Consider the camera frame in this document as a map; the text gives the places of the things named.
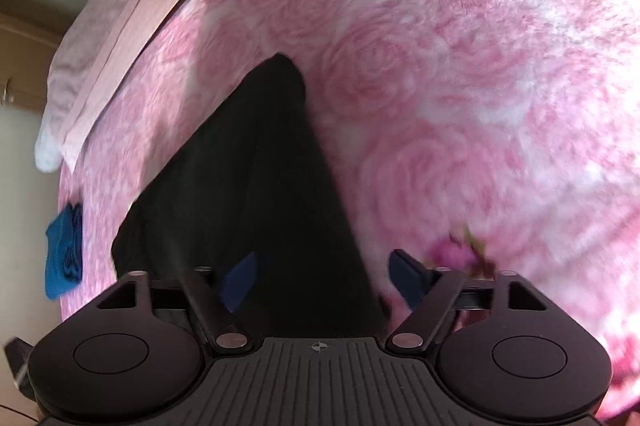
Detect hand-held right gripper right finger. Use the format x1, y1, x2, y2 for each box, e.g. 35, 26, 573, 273
385, 248, 552, 353

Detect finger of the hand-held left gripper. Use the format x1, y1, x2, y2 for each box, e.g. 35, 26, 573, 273
2, 337, 37, 400

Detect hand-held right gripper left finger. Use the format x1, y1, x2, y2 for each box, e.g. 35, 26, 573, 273
94, 251, 259, 354

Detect black pants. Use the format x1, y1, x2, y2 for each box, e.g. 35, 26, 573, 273
110, 52, 392, 338

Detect blue folded cloth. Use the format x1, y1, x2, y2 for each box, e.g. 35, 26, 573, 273
44, 203, 84, 301

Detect white pillow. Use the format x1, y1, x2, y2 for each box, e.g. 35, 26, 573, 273
33, 125, 62, 173

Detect pink floral blanket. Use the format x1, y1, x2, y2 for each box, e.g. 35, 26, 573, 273
57, 0, 640, 422

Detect wooden door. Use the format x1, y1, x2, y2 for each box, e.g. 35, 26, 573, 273
0, 20, 67, 113

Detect pink pillow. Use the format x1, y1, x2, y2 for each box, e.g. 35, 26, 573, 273
46, 0, 237, 173

